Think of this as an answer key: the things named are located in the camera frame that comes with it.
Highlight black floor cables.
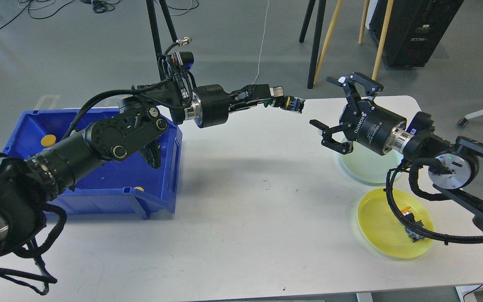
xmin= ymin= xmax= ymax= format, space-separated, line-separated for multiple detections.
xmin=0 ymin=0 xmax=200 ymax=55

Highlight blue plastic bin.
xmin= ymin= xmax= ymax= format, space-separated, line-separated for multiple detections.
xmin=3 ymin=108 xmax=182 ymax=220

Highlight wooden stand legs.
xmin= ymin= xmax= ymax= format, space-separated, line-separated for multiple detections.
xmin=314 ymin=0 xmax=394 ymax=84

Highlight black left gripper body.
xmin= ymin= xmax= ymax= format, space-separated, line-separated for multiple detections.
xmin=195 ymin=84 xmax=233 ymax=128

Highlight white cable with plug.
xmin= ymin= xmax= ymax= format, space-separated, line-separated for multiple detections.
xmin=251 ymin=0 xmax=276 ymax=91

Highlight yellow plate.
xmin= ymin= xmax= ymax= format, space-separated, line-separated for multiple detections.
xmin=357 ymin=188 xmax=434 ymax=259

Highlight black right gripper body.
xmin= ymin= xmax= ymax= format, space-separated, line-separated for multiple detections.
xmin=339 ymin=99 xmax=407 ymax=156

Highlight black stand legs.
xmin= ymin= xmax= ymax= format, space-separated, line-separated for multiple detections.
xmin=299 ymin=0 xmax=327 ymax=89

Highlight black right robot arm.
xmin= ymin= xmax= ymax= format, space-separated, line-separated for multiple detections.
xmin=310 ymin=73 xmax=483 ymax=244

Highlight black tripod leg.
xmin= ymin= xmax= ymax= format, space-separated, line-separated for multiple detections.
xmin=146 ymin=0 xmax=179 ymax=80

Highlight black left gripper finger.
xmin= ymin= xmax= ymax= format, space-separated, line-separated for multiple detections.
xmin=228 ymin=101 xmax=265 ymax=114
xmin=230 ymin=84 xmax=284 ymax=103

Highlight green push button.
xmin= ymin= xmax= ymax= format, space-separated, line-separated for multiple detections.
xmin=263 ymin=96 xmax=306 ymax=114

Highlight light green plate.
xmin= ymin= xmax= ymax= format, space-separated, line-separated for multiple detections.
xmin=339 ymin=142 xmax=403 ymax=187

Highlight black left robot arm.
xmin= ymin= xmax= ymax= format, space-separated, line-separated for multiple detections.
xmin=0 ymin=37 xmax=303 ymax=296

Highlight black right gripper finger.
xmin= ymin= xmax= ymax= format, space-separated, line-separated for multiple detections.
xmin=326 ymin=72 xmax=384 ymax=109
xmin=310 ymin=119 xmax=354 ymax=154

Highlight yellow push button back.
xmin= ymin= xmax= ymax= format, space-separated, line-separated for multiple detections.
xmin=40 ymin=134 xmax=57 ymax=147

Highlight white chair base leg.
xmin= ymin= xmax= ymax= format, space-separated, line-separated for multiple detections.
xmin=457 ymin=109 xmax=483 ymax=128

